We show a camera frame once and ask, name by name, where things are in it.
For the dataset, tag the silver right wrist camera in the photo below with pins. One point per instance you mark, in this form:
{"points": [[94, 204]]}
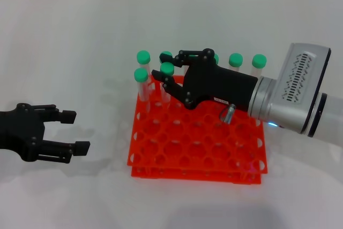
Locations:
{"points": [[302, 70]]}

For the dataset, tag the orange test tube rack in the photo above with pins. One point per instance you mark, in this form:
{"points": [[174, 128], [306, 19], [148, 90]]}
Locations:
{"points": [[193, 179]]}

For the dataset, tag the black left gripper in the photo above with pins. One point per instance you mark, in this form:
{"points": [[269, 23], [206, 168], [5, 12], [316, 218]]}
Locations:
{"points": [[21, 132]]}

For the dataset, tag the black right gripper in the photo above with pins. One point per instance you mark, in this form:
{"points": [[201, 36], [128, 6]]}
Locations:
{"points": [[219, 84]]}

